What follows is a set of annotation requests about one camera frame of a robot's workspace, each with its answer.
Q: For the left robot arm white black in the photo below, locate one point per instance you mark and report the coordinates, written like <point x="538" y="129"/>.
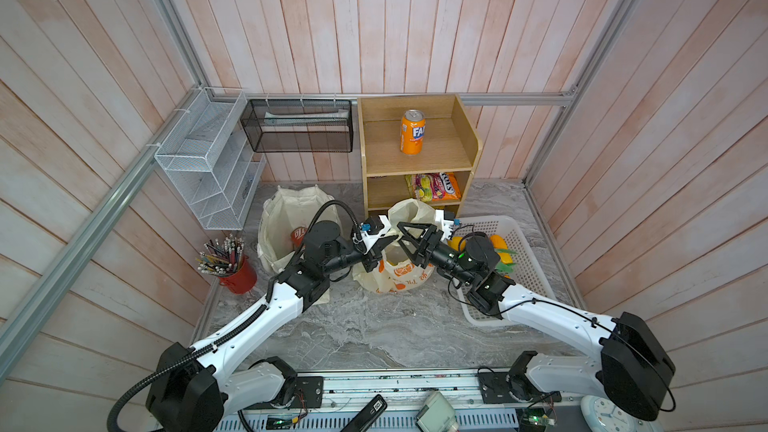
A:
<point x="194" y="387"/>

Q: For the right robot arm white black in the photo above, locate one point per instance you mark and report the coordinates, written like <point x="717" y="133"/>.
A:
<point x="619" y="359"/>

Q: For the yellow green snack bag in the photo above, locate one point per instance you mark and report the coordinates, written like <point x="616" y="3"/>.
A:
<point x="425" y="187"/>

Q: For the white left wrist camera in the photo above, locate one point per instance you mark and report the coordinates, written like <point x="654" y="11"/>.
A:
<point x="374" y="235"/>

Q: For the wooden shelf unit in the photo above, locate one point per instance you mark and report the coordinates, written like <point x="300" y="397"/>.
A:
<point x="451" y="145"/>

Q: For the red cola can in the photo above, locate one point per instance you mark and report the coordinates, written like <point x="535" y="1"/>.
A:
<point x="297" y="236"/>

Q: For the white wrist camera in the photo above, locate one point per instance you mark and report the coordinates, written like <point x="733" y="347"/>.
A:
<point x="374" y="235"/>
<point x="445" y="222"/>

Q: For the orange snack bag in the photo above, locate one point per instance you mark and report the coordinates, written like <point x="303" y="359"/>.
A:
<point x="447" y="187"/>

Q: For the yellow plastic grocery bag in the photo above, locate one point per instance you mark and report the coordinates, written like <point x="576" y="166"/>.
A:
<point x="395" y="272"/>

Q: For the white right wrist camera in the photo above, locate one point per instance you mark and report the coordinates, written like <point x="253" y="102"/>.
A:
<point x="445" y="222"/>

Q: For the yellow lemon toy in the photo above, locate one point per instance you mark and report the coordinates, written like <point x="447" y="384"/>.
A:
<point x="457" y="243"/>

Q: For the black mesh wall basket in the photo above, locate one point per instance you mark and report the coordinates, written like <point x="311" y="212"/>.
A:
<point x="299" y="125"/>

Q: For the white round clock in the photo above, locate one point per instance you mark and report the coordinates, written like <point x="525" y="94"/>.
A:
<point x="602" y="415"/>

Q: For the red pen holder with pens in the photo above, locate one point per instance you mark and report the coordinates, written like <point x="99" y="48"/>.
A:
<point x="227" y="262"/>

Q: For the white wire mesh shelf rack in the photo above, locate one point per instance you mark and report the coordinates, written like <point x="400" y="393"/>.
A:
<point x="208" y="158"/>

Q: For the grey small display device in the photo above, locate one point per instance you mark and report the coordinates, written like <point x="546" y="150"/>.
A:
<point x="437" y="415"/>

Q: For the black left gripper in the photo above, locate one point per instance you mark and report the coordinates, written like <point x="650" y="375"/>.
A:
<point x="373" y="254"/>

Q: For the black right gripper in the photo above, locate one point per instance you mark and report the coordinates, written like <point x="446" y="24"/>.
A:
<point x="432" y="239"/>

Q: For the white plastic fruit basket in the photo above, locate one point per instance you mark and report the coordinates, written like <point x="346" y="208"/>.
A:
<point x="525" y="271"/>

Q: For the black remote handset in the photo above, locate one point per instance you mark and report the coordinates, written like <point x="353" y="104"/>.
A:
<point x="367" y="416"/>

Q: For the floral canvas tote bag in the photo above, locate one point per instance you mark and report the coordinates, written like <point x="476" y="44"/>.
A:
<point x="282" y="214"/>

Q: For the orange Fanta can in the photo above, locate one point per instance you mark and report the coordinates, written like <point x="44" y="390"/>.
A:
<point x="412" y="130"/>

